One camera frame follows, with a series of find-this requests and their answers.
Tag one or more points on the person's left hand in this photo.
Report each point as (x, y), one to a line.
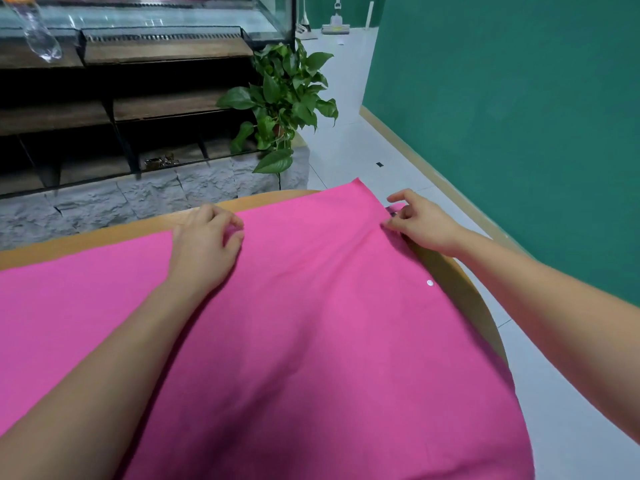
(205, 253)

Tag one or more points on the person's right hand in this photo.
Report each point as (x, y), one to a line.
(425, 225)

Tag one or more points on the pink towel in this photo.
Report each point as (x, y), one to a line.
(320, 375)

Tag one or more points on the person's right forearm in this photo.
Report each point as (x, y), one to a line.
(560, 305)

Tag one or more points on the person's left forearm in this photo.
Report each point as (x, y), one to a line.
(90, 395)

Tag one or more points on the green potted plant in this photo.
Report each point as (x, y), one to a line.
(280, 105)

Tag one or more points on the dark wooden shelf cabinet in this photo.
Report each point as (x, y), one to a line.
(100, 115)

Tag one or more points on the white mop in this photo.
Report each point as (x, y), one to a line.
(335, 27)

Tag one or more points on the glass display case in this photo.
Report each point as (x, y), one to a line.
(180, 10)

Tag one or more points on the clear bottle with orange label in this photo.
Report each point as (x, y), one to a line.
(35, 30)

